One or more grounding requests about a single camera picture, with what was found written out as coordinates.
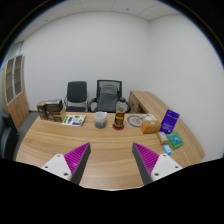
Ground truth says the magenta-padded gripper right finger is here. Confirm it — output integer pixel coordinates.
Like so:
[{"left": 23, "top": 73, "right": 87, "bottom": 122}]
[{"left": 132, "top": 143, "right": 183, "bottom": 186}]

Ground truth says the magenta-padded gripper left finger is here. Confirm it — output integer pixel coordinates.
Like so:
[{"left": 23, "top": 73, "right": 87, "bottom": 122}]
[{"left": 41, "top": 142, "right": 92, "bottom": 185}]

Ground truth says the clear black-capped drink bottle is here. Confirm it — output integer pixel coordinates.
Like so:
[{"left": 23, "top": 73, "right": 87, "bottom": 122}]
[{"left": 113, "top": 97, "right": 128, "bottom": 130}]

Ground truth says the small blue box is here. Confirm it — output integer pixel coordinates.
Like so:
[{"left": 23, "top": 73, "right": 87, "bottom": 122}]
[{"left": 162, "top": 143, "right": 173, "bottom": 156}]

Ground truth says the small yellow box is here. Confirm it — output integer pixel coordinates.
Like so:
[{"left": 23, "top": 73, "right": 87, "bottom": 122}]
[{"left": 156, "top": 131, "right": 170, "bottom": 145}]

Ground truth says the orange wooden box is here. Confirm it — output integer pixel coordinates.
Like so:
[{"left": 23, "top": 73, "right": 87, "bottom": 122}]
[{"left": 139, "top": 120, "right": 162, "bottom": 135}]

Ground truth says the green flat package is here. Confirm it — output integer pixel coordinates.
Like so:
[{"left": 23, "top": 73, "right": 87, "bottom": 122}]
[{"left": 166, "top": 131, "right": 185, "bottom": 150}]

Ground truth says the white green-purple sticker leaflet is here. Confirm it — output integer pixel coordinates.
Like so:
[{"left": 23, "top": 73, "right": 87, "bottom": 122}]
[{"left": 61, "top": 114, "right": 87, "bottom": 127}]

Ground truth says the purple upright card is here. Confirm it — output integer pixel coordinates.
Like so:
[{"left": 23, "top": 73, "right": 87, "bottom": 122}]
[{"left": 159, "top": 109, "right": 180, "bottom": 135}]

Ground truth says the white mug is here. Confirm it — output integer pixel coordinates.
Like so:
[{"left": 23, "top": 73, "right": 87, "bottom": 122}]
[{"left": 93, "top": 111, "right": 108, "bottom": 129}]

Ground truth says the brown cardboard box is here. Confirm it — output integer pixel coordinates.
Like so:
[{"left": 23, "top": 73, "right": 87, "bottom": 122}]
[{"left": 49, "top": 108, "right": 67, "bottom": 123}]

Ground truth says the dark printed carton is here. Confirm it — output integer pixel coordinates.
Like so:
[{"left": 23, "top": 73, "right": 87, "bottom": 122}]
[{"left": 44, "top": 99, "right": 64, "bottom": 115}]

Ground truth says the wooden side desk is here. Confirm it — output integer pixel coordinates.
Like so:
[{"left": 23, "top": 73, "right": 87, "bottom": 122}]
[{"left": 128, "top": 90, "right": 207, "bottom": 161}]

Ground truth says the small dark brown carton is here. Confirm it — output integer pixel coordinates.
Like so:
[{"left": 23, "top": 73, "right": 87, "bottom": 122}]
[{"left": 36, "top": 101, "right": 48, "bottom": 120}]

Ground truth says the grey backpack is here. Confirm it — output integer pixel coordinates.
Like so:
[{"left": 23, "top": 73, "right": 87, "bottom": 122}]
[{"left": 98, "top": 83, "right": 120, "bottom": 112}]

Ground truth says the black mesh-back office chair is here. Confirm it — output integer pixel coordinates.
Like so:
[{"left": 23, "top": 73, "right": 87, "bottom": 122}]
[{"left": 88, "top": 79, "right": 132, "bottom": 114}]

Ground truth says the wooden shelf cabinet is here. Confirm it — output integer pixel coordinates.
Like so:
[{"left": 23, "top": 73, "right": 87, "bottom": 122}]
[{"left": 2, "top": 54, "right": 30, "bottom": 129}]

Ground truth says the white sheet with ring print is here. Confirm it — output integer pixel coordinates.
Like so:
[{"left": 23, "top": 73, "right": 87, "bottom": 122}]
[{"left": 126, "top": 113, "right": 157, "bottom": 128}]

